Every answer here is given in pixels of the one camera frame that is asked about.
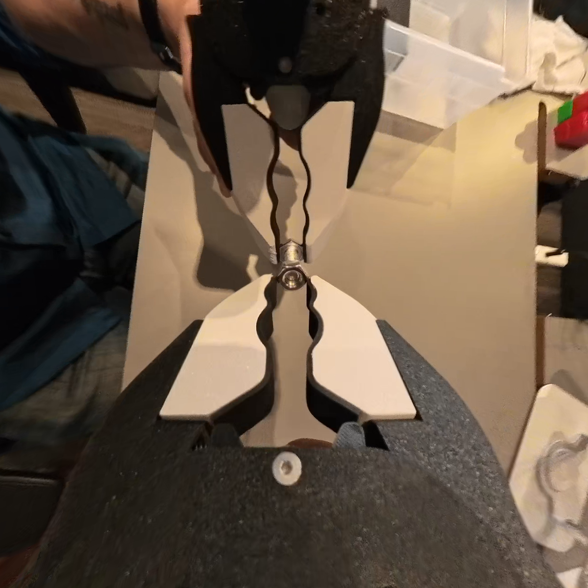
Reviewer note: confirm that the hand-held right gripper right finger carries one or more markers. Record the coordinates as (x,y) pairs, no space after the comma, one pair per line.
(363,363)

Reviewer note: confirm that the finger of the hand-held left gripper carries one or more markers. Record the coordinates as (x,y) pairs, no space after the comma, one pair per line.
(328,160)
(248,160)

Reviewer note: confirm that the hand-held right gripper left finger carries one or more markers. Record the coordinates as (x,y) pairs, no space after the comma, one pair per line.
(220,363)

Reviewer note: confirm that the steel hex bolt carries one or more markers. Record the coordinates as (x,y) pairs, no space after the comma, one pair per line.
(290,250)

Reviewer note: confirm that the steel hex nut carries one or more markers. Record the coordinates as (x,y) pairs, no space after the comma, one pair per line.
(301,279)

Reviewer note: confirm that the clear divided plastic bin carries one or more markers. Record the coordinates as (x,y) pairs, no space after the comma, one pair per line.
(436,78)

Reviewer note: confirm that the person's left hand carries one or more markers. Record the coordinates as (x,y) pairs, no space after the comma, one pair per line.
(188,82)

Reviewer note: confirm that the black wrist watch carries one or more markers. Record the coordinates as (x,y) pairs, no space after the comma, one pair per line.
(158,41)

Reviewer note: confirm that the person's grey jeans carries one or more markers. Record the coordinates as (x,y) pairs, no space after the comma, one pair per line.
(59,395)

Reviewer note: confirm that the person's black office chair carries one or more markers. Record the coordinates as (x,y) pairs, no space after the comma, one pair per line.
(55,96)

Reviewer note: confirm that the person's blue shirt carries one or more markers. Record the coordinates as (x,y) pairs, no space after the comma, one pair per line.
(46,206)

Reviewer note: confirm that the white cloth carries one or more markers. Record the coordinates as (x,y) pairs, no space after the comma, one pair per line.
(560,50)

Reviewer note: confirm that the brown thin board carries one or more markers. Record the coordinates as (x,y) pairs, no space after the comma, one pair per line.
(565,160)

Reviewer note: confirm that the green toy block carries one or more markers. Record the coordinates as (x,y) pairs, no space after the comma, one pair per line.
(566,111)

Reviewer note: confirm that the black printed box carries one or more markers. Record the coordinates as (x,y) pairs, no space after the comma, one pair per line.
(574,239)

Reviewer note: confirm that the red toy block stack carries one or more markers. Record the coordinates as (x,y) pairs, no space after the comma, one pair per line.
(574,131)

